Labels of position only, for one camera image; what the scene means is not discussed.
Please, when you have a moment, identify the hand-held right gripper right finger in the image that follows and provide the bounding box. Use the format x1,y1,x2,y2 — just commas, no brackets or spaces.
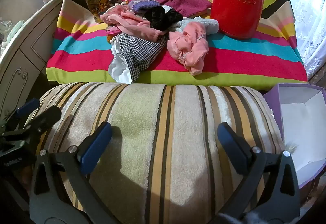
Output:
217,122,301,224

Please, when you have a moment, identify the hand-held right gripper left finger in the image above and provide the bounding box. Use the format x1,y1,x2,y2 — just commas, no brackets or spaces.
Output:
29,122,120,224

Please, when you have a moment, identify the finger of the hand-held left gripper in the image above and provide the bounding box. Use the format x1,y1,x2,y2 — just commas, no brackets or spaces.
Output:
2,105,62,143
0,98,41,128

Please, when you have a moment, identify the purple cardboard box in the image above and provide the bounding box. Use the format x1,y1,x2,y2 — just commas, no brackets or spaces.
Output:
262,83,326,189

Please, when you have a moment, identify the black white checked cloth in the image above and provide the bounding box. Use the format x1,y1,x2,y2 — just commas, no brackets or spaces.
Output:
108,33,169,84

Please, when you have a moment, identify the pink fleece cloth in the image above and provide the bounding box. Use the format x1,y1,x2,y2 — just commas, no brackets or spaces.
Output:
100,5,166,43
167,22,210,76

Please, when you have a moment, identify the light blue plush pig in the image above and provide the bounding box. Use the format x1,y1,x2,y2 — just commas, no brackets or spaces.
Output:
174,17,220,35

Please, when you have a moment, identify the magenta knit cloth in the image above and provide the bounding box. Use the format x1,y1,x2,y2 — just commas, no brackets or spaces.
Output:
163,0,213,18

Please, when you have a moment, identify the cream carved cabinet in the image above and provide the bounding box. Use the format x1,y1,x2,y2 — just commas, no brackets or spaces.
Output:
0,0,74,123

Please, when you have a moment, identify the striped beige cushion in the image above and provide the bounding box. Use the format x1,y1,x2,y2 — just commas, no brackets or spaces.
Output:
25,82,286,224

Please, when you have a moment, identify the grey fluffy cloth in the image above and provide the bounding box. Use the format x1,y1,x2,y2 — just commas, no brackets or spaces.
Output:
216,211,252,224

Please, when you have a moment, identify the multicoloured striped cloth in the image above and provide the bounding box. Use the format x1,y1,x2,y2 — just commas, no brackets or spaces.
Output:
46,0,308,84

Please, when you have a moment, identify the black fuzzy cloth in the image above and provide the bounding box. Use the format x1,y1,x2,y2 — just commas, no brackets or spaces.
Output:
145,6,184,30

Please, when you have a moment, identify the white lace curtain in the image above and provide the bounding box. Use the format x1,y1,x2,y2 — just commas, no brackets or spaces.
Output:
267,0,326,79

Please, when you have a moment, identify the purple knit hat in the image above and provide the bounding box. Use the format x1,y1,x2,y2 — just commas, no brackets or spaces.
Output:
127,0,161,14

